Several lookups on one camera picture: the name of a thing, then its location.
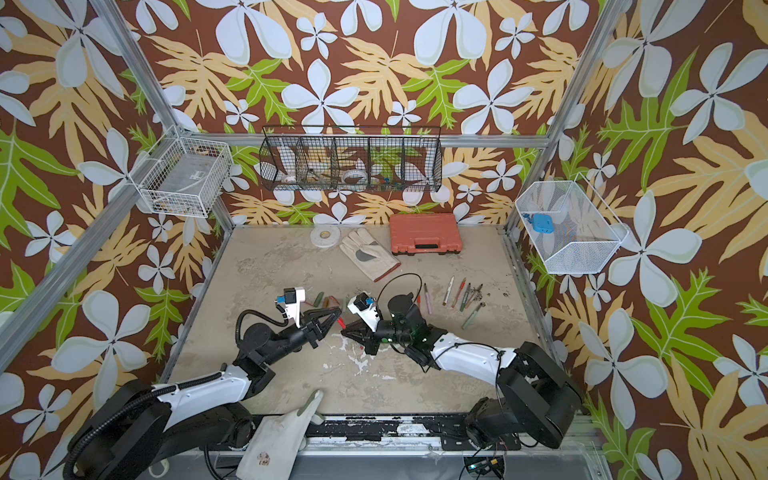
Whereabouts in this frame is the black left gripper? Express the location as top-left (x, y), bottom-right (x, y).
top-left (264, 304), bottom-right (337, 367)

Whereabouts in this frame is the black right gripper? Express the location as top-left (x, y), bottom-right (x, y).
top-left (342, 317), bottom-right (415, 356)

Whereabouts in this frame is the white marker pen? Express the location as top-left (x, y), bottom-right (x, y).
top-left (442, 275), bottom-right (455, 306)

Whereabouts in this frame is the dark green pen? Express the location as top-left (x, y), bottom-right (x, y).
top-left (459, 283), bottom-right (472, 311)

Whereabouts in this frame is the brown pen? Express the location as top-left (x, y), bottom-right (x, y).
top-left (466, 285), bottom-right (483, 307)

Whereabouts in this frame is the pink pen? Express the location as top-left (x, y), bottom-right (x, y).
top-left (423, 283), bottom-right (433, 315)

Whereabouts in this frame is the light green pen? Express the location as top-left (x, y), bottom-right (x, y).
top-left (461, 302), bottom-right (485, 330)

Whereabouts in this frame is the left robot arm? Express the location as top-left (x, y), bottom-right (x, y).
top-left (62, 307), bottom-right (342, 479)

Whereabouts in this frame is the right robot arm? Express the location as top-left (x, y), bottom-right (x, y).
top-left (342, 292), bottom-right (584, 450)

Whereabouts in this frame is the beige work glove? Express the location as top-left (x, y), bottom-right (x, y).
top-left (339, 228), bottom-right (401, 282)

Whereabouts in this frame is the white tape roll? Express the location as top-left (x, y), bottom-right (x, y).
top-left (310, 225), bottom-right (341, 249)

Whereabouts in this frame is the red plastic tool case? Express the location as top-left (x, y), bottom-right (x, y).
top-left (389, 213), bottom-right (463, 255)

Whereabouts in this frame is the white green glove front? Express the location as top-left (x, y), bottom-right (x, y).
top-left (236, 390), bottom-right (324, 480)

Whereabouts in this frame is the blue object in basket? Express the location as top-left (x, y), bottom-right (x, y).
top-left (526, 213), bottom-right (555, 234)

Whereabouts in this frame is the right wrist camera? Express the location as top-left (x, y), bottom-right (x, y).
top-left (347, 292), bottom-right (381, 332)

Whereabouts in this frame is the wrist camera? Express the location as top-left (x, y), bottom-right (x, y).
top-left (347, 292), bottom-right (381, 332)
top-left (275, 287), bottom-right (306, 327)

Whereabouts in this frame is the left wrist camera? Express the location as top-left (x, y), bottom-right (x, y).
top-left (275, 287), bottom-right (306, 327)

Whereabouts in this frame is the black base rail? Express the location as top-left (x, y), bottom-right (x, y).
top-left (305, 413), bottom-right (523, 452)

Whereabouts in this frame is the black wire basket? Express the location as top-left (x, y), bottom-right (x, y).
top-left (256, 125), bottom-right (444, 192)

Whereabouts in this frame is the aluminium frame post right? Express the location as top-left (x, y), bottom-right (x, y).
top-left (503, 0), bottom-right (634, 235)

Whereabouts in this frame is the aluminium frame post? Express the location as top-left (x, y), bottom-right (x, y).
top-left (503, 0), bottom-right (634, 235)
top-left (92, 1), bottom-right (234, 233)

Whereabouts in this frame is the white wire basket left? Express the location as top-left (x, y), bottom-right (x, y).
top-left (130, 130), bottom-right (233, 218)

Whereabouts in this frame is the white wire basket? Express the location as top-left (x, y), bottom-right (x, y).
top-left (130, 130), bottom-right (233, 218)
top-left (515, 177), bottom-right (629, 276)

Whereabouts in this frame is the white wire basket right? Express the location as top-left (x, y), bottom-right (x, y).
top-left (515, 177), bottom-right (629, 276)

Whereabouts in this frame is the aluminium frame post left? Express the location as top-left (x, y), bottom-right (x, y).
top-left (92, 1), bottom-right (234, 233)

